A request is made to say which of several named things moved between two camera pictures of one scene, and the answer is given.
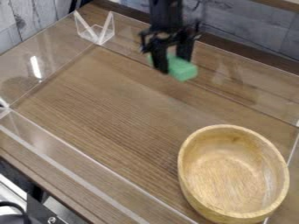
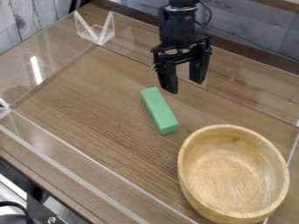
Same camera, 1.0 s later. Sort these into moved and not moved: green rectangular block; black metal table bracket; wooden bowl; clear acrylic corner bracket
Moved: green rectangular block
Not moved: clear acrylic corner bracket; wooden bowl; black metal table bracket
